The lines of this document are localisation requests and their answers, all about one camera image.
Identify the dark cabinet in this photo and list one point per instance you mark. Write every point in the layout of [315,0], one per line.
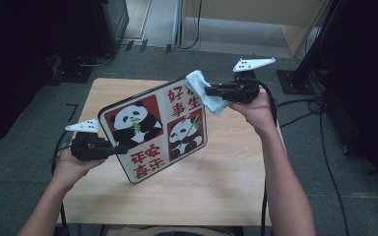
[111,16]

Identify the dark curtain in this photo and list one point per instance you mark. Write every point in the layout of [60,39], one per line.
[367,82]
[13,65]

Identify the person's beige clothing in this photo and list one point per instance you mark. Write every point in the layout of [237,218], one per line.
[138,231]

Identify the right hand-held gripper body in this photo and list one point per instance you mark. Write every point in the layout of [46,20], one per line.
[246,90]

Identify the bent black floor tape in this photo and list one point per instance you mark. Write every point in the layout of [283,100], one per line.
[75,109]

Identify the light wooden cabinet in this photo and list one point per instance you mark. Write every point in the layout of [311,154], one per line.
[242,8]

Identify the light blue cloth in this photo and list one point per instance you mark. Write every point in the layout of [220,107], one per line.
[206,98]

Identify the black metal stand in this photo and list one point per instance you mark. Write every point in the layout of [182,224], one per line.
[297,82]

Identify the panda picture sign board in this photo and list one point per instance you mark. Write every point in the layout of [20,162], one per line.
[151,154]

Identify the person's right hand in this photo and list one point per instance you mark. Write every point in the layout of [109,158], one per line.
[261,113]

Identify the black stand base plate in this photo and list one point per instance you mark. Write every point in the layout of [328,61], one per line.
[74,73]

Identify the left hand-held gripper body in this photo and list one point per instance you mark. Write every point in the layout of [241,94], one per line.
[88,149]

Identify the person's left hand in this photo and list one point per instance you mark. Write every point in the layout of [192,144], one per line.
[69,170]

